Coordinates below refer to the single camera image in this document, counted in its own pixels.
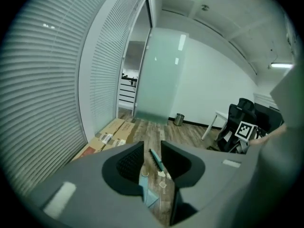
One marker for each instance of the white ceiling tube light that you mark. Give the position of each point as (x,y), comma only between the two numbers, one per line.
(281,65)

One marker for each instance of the teal broom with metal pole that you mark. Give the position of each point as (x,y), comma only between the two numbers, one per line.
(156,161)

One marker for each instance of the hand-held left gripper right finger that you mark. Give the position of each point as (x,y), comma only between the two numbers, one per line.
(183,167)

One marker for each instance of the steel waste bin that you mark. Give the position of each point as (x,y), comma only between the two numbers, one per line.
(179,119)

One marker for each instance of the wide white window blind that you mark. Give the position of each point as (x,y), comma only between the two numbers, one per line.
(35,91)

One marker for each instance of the narrow white window blind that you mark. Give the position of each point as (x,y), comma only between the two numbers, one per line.
(104,79)

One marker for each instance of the black mesh headrest office chair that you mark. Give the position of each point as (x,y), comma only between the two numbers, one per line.
(242,113)

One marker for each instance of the person's right forearm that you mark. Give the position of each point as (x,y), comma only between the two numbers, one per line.
(268,136)

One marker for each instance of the white desk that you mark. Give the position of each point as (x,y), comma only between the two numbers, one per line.
(222,114)

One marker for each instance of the black computer monitor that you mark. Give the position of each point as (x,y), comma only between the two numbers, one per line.
(266,117)

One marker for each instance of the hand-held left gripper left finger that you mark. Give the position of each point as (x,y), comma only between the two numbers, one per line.
(123,170)

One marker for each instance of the ceiling sprinkler head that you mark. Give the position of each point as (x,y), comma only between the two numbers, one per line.
(205,7)

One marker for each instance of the teal dustpan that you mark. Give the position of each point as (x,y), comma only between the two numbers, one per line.
(145,189)

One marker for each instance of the frosted glass door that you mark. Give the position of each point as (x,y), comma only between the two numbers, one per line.
(161,79)

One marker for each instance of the row of cardboard boxes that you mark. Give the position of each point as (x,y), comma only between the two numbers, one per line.
(111,129)

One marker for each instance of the black metal railing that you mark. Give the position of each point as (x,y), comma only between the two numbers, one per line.
(127,91)

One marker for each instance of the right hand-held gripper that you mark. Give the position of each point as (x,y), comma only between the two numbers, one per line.
(245,131)

